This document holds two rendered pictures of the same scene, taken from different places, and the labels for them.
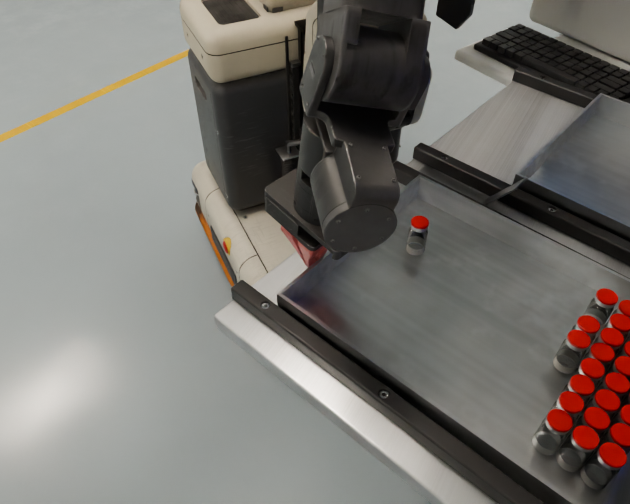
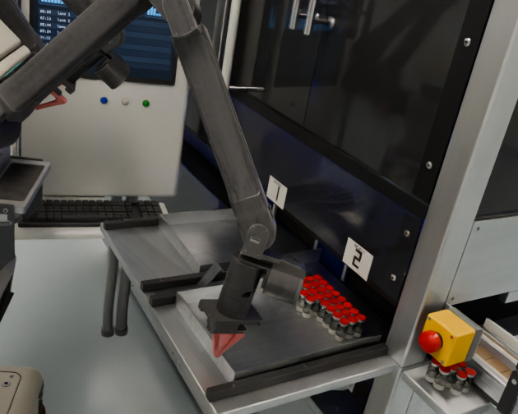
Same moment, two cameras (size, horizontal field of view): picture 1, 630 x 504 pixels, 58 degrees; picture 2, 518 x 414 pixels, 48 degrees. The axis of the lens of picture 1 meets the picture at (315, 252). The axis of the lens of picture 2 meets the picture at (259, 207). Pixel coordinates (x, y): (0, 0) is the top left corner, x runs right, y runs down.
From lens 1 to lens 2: 0.87 m
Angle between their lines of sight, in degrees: 63
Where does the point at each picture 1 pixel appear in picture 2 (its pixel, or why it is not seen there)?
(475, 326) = (275, 328)
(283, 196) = (221, 317)
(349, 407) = (301, 384)
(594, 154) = (190, 242)
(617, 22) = (83, 177)
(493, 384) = (307, 338)
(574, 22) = (53, 186)
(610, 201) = (224, 256)
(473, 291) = not seen: hidden behind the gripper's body
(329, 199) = (292, 283)
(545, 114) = (145, 237)
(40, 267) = not seen: outside the picture
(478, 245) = not seen: hidden behind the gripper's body
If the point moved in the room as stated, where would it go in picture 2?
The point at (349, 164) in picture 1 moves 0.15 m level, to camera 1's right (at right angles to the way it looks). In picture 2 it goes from (292, 264) to (313, 230)
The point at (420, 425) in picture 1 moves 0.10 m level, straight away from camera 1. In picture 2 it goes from (326, 361) to (284, 335)
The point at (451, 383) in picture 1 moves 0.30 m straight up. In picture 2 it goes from (302, 348) to (335, 213)
